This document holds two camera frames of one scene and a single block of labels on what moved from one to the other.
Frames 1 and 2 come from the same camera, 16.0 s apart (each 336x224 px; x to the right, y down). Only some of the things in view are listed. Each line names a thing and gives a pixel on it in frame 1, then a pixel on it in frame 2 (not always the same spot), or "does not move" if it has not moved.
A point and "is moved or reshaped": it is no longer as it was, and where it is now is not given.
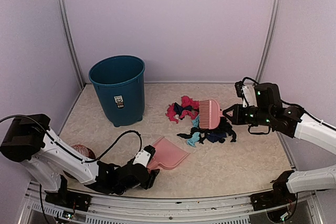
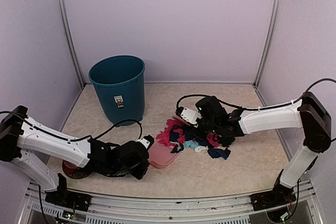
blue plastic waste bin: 119,80 does not move
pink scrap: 171,113 to 164,137
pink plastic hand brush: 209,114 to 179,119
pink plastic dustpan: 167,155 is moved or reshaped
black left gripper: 152,177 to 139,173
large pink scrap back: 186,101 to 210,137
